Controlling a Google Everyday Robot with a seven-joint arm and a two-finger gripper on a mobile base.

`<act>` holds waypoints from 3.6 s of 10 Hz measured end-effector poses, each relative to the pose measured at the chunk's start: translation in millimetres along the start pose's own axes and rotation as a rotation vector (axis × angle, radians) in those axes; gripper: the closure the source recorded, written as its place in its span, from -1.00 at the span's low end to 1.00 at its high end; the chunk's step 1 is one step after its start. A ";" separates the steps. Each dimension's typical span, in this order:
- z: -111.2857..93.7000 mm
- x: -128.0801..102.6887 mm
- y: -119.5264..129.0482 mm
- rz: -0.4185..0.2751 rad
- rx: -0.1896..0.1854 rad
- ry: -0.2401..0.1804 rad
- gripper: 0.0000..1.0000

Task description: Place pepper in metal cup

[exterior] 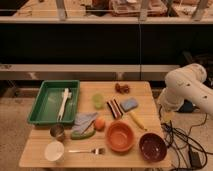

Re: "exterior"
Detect green toy pepper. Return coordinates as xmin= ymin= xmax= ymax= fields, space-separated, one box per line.
xmin=70 ymin=130 xmax=96 ymax=140

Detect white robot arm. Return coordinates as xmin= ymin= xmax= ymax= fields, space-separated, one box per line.
xmin=158 ymin=63 xmax=213 ymax=116

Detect small metal cup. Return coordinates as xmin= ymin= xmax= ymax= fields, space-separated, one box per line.
xmin=50 ymin=124 xmax=65 ymax=141

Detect white plastic cup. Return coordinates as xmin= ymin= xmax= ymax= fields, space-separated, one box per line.
xmin=44 ymin=141 xmax=65 ymax=162

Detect light green toy fruit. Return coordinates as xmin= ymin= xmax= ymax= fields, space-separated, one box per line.
xmin=92 ymin=93 xmax=104 ymax=109

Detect brown toy food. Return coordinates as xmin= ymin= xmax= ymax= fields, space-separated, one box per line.
xmin=115 ymin=83 xmax=130 ymax=94

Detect striped dark block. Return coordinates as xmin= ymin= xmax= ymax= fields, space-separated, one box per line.
xmin=107 ymin=99 xmax=123 ymax=119

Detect blue sponge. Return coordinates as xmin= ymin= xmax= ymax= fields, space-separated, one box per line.
xmin=120 ymin=98 xmax=138 ymax=112

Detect yellow toy corn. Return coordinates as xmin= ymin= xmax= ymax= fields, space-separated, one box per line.
xmin=129 ymin=111 xmax=147 ymax=131

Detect orange toy fruit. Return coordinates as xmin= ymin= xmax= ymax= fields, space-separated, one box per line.
xmin=94 ymin=117 xmax=105 ymax=131

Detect white plastic utensil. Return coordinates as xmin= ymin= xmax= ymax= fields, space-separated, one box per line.
xmin=57 ymin=88 xmax=71 ymax=121

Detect blue grey cloth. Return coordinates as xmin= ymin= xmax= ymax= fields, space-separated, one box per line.
xmin=72 ymin=112 xmax=98 ymax=134

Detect green plastic tray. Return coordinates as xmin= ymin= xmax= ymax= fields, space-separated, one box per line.
xmin=28 ymin=80 xmax=80 ymax=125

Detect orange plastic bowl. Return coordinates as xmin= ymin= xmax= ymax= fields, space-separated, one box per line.
xmin=105 ymin=121 xmax=135 ymax=153

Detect silver metal fork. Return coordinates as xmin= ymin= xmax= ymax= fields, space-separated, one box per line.
xmin=69 ymin=148 xmax=105 ymax=155

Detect dark red bowl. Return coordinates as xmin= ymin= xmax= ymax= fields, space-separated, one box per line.
xmin=139 ymin=133 xmax=167 ymax=162

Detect black power adapter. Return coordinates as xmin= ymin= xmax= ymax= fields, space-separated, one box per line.
xmin=188 ymin=151 xmax=202 ymax=168

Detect black cables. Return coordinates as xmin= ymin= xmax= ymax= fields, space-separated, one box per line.
xmin=158 ymin=105 xmax=213 ymax=171

